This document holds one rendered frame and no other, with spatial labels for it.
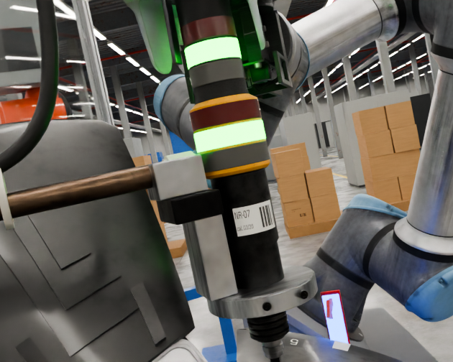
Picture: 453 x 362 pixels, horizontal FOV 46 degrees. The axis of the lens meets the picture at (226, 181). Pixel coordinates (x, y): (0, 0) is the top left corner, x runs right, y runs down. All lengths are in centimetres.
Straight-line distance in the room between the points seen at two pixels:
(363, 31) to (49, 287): 58
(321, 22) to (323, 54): 4
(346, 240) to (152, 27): 68
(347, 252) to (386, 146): 746
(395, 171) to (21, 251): 818
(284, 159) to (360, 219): 680
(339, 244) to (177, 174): 68
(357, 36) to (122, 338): 57
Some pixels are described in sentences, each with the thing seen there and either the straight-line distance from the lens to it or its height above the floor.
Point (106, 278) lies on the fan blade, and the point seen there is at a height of 133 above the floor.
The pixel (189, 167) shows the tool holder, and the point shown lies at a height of 139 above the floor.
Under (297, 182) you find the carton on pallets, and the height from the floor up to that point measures 77.
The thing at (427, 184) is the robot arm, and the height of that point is 129.
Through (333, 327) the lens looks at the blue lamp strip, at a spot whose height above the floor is 115.
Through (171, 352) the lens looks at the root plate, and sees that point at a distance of 33.
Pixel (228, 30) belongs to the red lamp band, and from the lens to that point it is 33.
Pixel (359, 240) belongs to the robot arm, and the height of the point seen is 120.
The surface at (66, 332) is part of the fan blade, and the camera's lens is 34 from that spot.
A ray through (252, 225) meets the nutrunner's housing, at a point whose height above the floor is 134.
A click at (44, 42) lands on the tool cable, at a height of 147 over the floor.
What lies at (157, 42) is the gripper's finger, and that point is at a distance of 36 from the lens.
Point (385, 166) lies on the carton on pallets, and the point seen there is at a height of 70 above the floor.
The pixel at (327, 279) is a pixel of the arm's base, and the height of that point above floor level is 114.
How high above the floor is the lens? 139
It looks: 3 degrees down
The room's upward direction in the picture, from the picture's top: 12 degrees counter-clockwise
